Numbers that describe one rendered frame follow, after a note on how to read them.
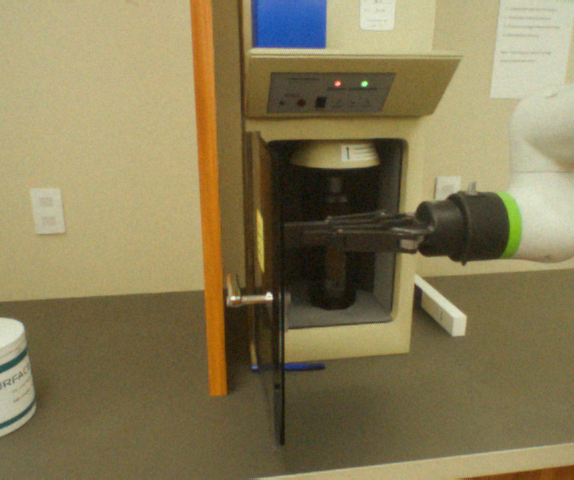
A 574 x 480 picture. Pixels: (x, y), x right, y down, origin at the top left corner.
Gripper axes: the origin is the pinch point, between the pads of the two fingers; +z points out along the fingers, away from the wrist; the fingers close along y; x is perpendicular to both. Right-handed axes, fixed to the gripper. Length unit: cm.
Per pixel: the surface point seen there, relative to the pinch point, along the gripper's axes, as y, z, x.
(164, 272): -69, 24, 30
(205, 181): -17.0, 11.7, -4.0
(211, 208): -17.0, 11.0, 0.2
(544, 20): -69, -75, -33
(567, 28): -69, -82, -32
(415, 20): -26.0, -23.9, -28.3
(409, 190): -26.1, -24.9, 0.4
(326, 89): -19.0, -7.4, -17.5
